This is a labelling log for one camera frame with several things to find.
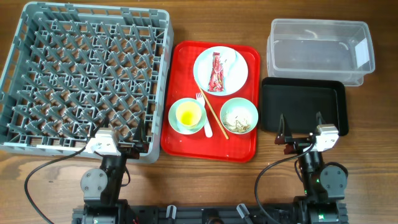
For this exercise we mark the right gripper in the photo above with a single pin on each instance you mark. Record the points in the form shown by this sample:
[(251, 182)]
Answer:
[(297, 144)]

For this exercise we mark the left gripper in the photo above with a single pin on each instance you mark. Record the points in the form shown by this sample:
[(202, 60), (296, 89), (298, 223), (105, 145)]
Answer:
[(139, 144)]

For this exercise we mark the rice and peanut leftovers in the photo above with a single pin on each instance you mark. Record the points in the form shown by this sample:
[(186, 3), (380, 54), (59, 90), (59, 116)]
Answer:
[(237, 120)]

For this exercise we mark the light blue food bowl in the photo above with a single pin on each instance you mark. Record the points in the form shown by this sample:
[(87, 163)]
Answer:
[(241, 103)]

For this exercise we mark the light green bowl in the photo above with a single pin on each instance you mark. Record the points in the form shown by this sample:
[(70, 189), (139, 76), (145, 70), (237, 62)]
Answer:
[(177, 126)]

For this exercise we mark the yellow plastic cup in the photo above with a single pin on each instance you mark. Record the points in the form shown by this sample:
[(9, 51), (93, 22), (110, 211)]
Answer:
[(188, 114)]

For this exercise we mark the white plastic fork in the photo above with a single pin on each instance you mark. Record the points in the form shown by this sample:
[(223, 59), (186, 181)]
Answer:
[(207, 127)]

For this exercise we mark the red snack wrapper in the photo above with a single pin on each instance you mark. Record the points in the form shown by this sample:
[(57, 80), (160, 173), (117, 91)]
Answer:
[(216, 82)]

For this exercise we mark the white napkin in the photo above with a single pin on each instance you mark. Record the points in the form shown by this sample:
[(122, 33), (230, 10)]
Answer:
[(228, 58)]

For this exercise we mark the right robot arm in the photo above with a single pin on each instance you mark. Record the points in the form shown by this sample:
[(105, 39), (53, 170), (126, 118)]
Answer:
[(324, 183)]

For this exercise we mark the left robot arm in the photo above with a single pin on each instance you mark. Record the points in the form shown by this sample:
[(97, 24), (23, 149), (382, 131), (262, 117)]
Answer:
[(101, 186)]

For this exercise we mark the grey dishwasher rack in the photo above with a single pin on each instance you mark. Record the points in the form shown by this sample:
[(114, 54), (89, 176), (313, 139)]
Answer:
[(70, 66)]

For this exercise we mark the black plastic tray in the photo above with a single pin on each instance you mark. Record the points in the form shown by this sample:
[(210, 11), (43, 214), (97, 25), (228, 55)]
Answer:
[(299, 100)]

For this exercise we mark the wooden chopstick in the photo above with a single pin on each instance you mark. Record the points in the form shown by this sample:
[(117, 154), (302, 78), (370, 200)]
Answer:
[(213, 112)]

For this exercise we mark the clear plastic bin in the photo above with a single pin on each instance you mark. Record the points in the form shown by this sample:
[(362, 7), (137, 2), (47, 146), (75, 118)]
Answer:
[(320, 50)]

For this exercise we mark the light blue plate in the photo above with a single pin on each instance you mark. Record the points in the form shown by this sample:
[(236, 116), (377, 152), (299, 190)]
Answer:
[(233, 81)]

